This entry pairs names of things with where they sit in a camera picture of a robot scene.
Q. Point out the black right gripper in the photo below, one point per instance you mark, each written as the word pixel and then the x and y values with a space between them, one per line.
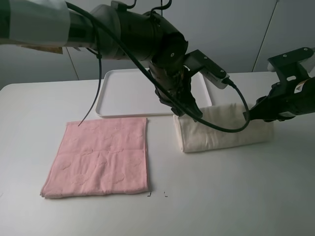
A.
pixel 277 105

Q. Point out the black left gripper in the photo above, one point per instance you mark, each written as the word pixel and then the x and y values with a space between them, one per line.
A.
pixel 178 84

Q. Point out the cream white towel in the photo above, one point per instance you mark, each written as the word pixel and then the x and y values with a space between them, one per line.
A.
pixel 194 137

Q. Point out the pink towel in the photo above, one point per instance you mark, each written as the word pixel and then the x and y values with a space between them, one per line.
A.
pixel 100 157

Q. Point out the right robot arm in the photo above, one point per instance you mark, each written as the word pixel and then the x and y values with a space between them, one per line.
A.
pixel 304 96

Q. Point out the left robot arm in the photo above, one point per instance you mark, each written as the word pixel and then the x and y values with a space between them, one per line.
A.
pixel 113 32

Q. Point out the white rectangular plastic tray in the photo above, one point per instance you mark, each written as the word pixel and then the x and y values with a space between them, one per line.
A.
pixel 128 93

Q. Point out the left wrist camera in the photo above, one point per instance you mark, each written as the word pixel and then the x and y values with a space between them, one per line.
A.
pixel 196 62

